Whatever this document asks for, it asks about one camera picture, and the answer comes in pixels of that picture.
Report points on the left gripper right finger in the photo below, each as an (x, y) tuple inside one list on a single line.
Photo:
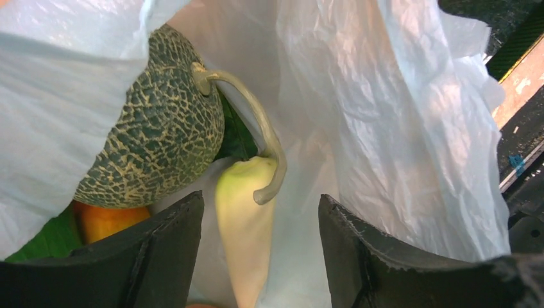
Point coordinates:
[(367, 267)]

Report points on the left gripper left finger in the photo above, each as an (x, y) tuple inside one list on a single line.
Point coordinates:
[(147, 265)]

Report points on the light blue plastic grocery bag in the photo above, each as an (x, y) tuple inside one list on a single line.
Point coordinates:
[(386, 105)]

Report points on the orange peach fruit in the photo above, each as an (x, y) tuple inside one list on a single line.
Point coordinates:
[(96, 223)]

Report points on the green bok choy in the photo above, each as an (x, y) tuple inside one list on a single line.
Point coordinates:
[(61, 235)]

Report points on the netted green melon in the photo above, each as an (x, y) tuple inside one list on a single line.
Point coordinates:
[(169, 131)]

